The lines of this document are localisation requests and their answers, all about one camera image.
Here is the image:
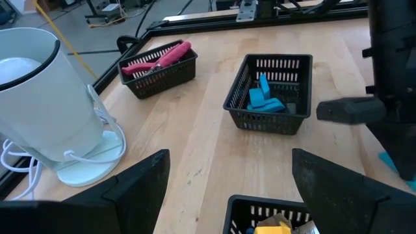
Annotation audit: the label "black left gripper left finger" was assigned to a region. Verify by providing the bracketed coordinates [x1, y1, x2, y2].
[0, 149, 171, 234]

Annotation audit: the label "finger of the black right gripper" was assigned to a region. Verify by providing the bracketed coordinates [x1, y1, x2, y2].
[367, 122, 416, 181]

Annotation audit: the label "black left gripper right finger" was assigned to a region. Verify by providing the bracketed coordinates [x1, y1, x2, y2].
[291, 148, 416, 234]

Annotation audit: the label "blue eraser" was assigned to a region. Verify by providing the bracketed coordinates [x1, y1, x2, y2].
[259, 73, 272, 101]
[246, 97, 287, 114]
[378, 151, 416, 192]
[248, 87, 266, 109]

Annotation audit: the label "black plastic mesh basket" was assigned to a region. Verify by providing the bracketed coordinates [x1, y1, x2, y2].
[116, 39, 198, 100]
[222, 194, 313, 234]
[222, 53, 313, 136]

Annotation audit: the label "red-handled needle-nose pliers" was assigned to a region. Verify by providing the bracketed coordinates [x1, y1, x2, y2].
[120, 40, 192, 77]

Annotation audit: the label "white cylindrical lamp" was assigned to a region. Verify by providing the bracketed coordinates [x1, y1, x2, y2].
[0, 27, 127, 189]

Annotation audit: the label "grey equipment stand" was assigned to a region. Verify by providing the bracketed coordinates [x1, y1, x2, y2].
[83, 0, 124, 25]

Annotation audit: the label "white lamp cable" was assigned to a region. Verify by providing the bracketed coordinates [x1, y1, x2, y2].
[0, 83, 127, 201]

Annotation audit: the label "coiled black floor cable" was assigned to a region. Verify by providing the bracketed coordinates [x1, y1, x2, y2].
[116, 0, 159, 55]

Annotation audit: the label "silver mounting bracket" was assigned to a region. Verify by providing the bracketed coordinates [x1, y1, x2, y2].
[236, 0, 258, 23]

